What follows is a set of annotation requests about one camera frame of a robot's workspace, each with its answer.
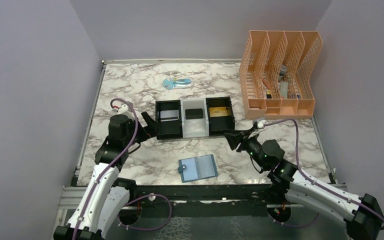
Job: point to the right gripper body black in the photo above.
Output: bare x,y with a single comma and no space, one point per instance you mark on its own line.
252,146

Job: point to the blue blister pack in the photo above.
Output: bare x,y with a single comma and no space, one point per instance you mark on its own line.
177,83

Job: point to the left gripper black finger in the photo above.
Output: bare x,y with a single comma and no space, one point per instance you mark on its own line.
151,124
147,133

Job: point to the grey item in organizer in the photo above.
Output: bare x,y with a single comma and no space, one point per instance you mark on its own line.
283,88

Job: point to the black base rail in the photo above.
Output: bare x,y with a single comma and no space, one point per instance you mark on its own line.
204,194

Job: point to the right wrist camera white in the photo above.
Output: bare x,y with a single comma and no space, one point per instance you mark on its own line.
259,124

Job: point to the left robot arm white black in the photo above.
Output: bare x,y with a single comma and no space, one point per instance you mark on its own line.
106,192

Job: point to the black card in middle tray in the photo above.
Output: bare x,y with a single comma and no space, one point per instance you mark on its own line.
194,113

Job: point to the blue leather card holder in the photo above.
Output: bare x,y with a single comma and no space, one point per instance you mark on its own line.
197,168

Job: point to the gold card in right tray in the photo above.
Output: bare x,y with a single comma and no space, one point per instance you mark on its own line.
218,112

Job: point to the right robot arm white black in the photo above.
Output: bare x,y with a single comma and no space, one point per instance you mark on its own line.
361,216

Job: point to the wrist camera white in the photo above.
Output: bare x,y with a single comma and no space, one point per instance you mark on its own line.
124,109
259,124

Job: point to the black right tray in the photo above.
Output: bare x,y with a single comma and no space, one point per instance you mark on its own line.
219,125

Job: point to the white credit card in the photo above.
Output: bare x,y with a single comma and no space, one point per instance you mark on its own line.
168,115

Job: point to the orange plastic file organizer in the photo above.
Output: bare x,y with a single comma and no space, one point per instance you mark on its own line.
264,53

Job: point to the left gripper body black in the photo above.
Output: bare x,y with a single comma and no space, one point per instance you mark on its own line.
133,125

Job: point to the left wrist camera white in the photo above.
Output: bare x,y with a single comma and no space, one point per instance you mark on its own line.
124,109

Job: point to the black tray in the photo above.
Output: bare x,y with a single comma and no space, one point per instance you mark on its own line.
219,125
169,130

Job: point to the black left tray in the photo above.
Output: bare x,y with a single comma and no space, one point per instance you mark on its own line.
169,130

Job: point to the white middle tray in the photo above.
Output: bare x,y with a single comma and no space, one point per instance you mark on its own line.
197,128

